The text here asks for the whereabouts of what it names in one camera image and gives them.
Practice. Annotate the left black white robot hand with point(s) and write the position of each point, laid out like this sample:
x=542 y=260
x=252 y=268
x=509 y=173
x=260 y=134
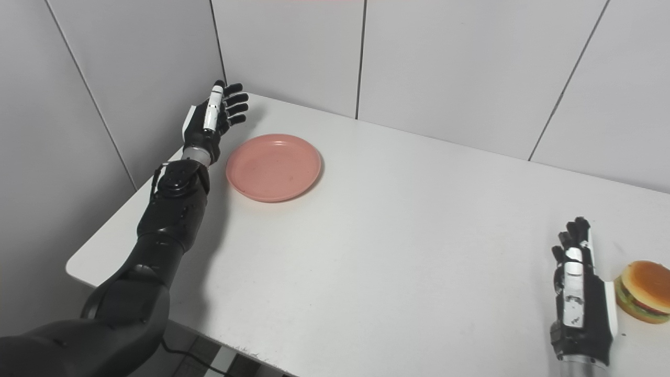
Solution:
x=201 y=133

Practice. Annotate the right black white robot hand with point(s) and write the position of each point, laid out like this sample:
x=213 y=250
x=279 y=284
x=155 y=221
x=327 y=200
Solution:
x=589 y=314

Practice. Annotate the toy hamburger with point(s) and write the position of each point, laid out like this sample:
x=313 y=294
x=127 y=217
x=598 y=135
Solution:
x=646 y=290

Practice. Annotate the pink round plate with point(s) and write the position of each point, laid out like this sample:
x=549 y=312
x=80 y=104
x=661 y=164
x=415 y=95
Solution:
x=274 y=166

